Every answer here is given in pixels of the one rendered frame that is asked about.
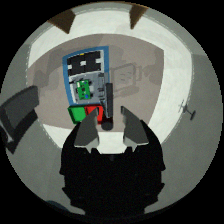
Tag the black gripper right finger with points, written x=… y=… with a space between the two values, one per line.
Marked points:
x=140 y=137

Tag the green bin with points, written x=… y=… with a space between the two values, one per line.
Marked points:
x=77 y=114

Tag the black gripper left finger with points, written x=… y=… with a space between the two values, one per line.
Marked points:
x=82 y=138

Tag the red open-top bin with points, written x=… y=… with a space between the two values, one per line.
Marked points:
x=90 y=107

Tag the green circuit board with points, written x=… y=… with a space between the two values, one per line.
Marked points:
x=83 y=89

